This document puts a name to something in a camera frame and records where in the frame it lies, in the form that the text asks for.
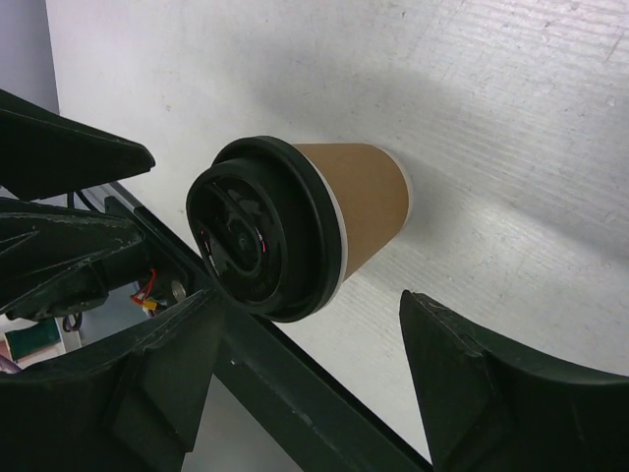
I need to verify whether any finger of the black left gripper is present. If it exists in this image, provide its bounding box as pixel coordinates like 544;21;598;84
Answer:
1;198;147;320
1;90;155;201

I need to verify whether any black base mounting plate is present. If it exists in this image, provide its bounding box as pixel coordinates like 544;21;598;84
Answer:
73;181;433;472

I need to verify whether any brown paper coffee cup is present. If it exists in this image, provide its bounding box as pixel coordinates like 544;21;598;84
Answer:
295;144;412;295

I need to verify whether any black plastic cup lid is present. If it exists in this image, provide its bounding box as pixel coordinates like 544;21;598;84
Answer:
186;136;348;323

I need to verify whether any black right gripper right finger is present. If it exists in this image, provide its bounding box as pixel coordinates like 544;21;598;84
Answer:
399;290;628;471

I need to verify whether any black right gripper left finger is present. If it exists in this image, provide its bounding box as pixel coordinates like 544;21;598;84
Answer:
1;290;224;471

